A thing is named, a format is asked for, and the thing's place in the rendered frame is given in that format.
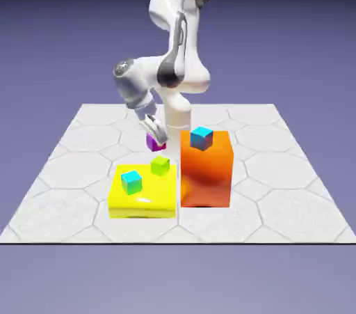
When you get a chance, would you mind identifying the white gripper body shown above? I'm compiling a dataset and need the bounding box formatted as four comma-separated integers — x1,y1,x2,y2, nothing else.
139,113,168,144

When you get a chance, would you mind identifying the small purple cube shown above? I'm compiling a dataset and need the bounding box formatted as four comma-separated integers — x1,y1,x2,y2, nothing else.
146,132,167,152

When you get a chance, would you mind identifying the small green cube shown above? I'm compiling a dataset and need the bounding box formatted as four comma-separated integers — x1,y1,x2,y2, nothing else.
150,155,171,176

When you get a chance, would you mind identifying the small cyan cube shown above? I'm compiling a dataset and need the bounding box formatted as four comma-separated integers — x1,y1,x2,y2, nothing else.
190,125,214,152
120,170,143,196

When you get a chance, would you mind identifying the large orange box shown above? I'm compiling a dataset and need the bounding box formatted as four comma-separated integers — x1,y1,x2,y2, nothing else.
179,129,234,208

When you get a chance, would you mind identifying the large yellow box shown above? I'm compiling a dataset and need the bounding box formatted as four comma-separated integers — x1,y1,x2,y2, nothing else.
107,164,178,219

